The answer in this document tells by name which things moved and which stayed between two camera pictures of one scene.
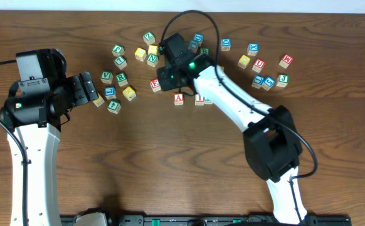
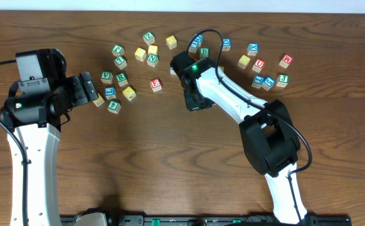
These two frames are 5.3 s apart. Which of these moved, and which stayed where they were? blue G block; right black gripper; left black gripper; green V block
Moved: right black gripper
Stayed: blue G block; left black gripper; green V block
